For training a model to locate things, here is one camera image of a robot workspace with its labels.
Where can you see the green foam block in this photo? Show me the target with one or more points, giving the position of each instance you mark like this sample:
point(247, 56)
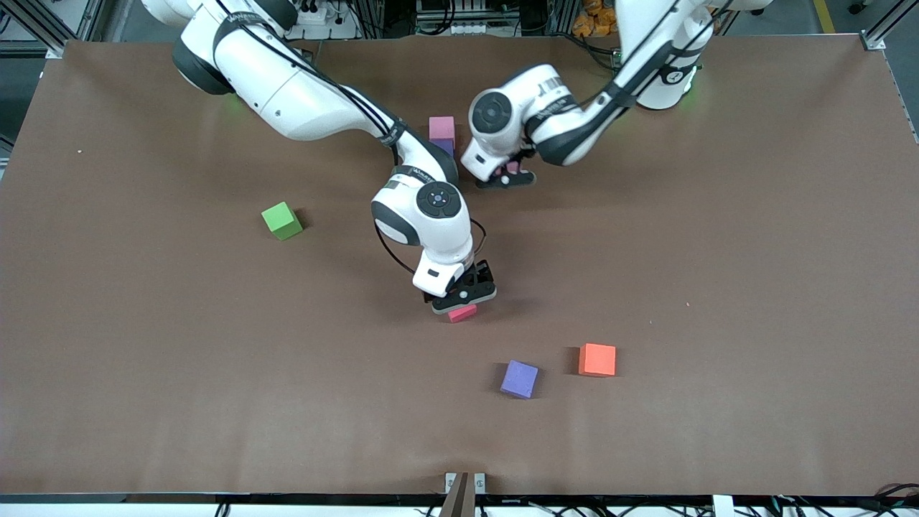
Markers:
point(281, 221)

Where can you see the white table edge rail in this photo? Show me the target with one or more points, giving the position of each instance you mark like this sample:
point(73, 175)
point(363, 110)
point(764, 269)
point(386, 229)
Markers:
point(143, 511)

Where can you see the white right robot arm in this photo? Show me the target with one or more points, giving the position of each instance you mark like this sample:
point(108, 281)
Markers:
point(301, 100)

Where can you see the light purple foam block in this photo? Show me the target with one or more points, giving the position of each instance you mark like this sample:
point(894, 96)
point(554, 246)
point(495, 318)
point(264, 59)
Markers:
point(519, 378)

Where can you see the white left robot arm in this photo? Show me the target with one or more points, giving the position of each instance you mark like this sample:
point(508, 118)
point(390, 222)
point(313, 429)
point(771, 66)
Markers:
point(646, 29)

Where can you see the dark purple foam block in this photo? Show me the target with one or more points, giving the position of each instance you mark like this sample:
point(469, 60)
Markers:
point(445, 147)

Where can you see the bag of orange objects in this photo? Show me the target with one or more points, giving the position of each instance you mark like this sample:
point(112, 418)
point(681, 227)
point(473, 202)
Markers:
point(592, 18)

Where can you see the table cover sheet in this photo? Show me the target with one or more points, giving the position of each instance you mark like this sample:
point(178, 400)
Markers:
point(287, 395)

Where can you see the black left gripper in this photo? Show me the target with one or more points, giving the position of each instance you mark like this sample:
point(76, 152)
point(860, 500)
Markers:
point(527, 154)

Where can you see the red foam block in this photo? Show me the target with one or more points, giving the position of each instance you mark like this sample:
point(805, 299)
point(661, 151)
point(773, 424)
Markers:
point(463, 314)

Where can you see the orange foam block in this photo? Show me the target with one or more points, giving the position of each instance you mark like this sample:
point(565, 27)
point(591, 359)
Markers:
point(597, 360)

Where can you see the metal bracket with brown strip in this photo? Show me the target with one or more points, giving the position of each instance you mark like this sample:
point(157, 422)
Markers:
point(463, 488)

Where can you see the aluminium frame profile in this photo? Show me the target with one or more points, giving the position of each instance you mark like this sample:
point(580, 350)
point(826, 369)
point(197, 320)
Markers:
point(890, 21)
point(56, 47)

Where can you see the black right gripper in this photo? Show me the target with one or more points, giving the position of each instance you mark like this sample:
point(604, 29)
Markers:
point(482, 273)

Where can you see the white socket strip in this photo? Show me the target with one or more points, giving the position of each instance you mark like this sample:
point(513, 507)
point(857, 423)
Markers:
point(456, 29)
point(316, 13)

